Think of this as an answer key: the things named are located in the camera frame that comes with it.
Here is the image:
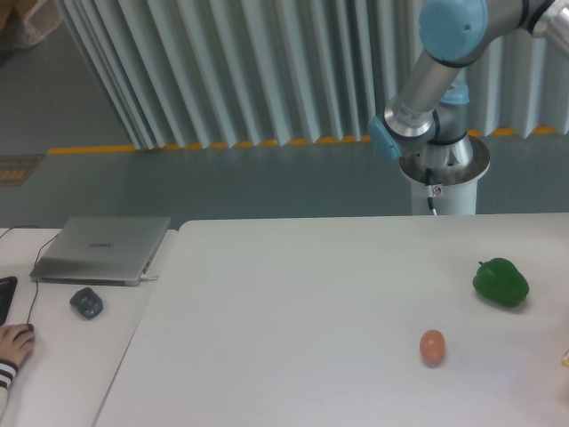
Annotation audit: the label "person's hand on mouse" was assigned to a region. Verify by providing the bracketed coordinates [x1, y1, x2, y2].
[1, 324, 34, 367]

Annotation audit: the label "striped sleeve forearm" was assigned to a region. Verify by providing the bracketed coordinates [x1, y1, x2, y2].
[0, 359, 19, 417]

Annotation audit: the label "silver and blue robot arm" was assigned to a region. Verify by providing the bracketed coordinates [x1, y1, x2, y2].
[368, 1, 568, 186]

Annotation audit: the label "green bell pepper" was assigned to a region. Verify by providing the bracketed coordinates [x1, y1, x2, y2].
[472, 258, 530, 308]

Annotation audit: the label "black keyboard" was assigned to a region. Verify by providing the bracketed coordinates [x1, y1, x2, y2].
[0, 276, 18, 326]

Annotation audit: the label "dark grey earbuds case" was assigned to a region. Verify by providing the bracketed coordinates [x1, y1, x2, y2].
[69, 287, 104, 320]

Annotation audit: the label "silver closed laptop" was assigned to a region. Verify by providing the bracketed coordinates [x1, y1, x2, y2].
[30, 216, 171, 286]

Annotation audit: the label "white usb plug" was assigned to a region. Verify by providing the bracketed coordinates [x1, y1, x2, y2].
[140, 274, 159, 282]

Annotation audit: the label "white folding partition screen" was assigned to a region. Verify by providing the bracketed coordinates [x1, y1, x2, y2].
[59, 1, 568, 149]

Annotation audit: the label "cardboard boxes in plastic wrap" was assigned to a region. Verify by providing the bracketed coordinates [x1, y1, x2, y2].
[1, 0, 63, 66]

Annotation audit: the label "brown egg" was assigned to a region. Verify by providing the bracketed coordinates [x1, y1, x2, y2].
[420, 329, 445, 363]

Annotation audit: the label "yellow object at right edge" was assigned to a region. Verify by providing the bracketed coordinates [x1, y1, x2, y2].
[561, 350, 569, 367]

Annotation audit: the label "black mouse cable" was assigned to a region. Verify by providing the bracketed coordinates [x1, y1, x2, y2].
[0, 224, 62, 326]

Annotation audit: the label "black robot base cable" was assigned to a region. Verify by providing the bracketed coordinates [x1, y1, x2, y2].
[424, 166, 439, 216]

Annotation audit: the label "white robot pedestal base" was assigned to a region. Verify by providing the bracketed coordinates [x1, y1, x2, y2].
[407, 178, 478, 215]

